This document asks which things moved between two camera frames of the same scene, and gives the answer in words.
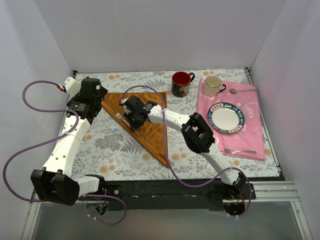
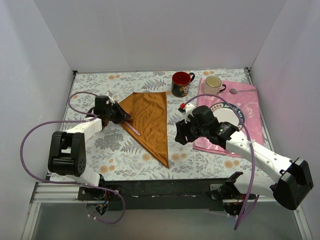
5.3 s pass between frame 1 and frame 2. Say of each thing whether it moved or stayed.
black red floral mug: stayed
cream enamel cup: stayed
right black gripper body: moved
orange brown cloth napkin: moved
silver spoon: stayed
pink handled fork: stayed
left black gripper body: moved
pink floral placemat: stayed
